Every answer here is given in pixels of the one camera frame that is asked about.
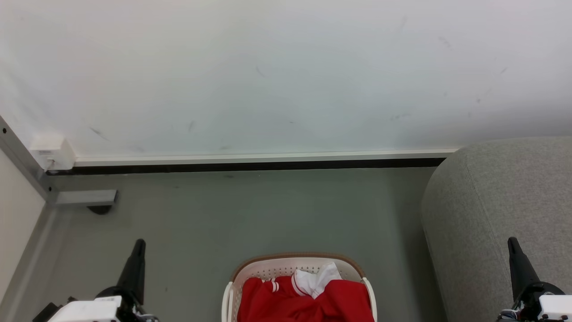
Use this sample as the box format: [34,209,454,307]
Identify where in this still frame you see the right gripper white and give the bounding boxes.
[497,237,572,322]

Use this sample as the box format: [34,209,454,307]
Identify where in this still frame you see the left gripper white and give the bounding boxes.
[32,239,158,322]

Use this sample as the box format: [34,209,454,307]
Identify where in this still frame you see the red garment with white stripes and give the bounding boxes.
[237,276,375,322]

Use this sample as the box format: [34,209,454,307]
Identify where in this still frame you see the grey fabric sofa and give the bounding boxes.
[420,136,572,322]

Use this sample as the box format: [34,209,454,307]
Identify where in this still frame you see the white laundry basket brown rim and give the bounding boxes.
[221,252,378,322]

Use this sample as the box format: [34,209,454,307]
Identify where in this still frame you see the white and black baseboard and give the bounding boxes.
[46,148,461,176]

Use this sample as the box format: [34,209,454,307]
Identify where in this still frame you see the white wall socket box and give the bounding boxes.
[29,136,77,172]

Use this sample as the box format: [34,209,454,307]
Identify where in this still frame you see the grey metal frame post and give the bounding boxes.
[0,115,118,207]

